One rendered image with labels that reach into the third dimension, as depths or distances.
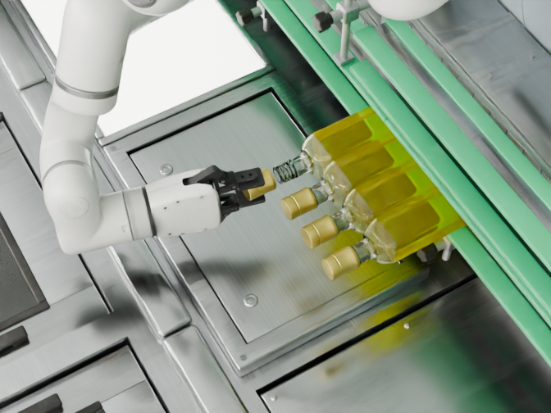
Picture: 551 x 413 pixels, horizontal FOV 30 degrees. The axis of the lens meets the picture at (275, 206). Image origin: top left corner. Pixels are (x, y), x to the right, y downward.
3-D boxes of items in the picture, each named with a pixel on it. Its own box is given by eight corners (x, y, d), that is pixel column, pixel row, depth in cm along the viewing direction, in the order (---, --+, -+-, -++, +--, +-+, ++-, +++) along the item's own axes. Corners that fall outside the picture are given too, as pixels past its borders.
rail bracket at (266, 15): (298, 6, 188) (234, 34, 184) (299, -21, 182) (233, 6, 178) (310, 20, 186) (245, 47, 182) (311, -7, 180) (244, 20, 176)
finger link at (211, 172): (173, 201, 148) (206, 206, 151) (197, 168, 144) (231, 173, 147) (171, 195, 149) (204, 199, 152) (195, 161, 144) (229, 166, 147)
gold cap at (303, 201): (304, 195, 153) (279, 207, 152) (305, 182, 150) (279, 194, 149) (316, 212, 151) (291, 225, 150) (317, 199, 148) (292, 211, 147)
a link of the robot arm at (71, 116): (125, 95, 132) (99, 225, 144) (111, 48, 142) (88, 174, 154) (58, 89, 129) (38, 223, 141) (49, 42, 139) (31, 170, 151)
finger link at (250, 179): (220, 197, 149) (266, 186, 150) (220, 183, 146) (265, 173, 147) (216, 179, 151) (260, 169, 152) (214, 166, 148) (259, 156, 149)
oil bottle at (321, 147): (409, 106, 164) (294, 161, 158) (413, 83, 159) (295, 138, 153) (430, 130, 161) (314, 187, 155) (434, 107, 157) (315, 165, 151)
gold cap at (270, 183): (265, 177, 155) (239, 188, 154) (264, 162, 152) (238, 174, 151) (276, 193, 153) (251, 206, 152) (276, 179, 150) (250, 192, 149)
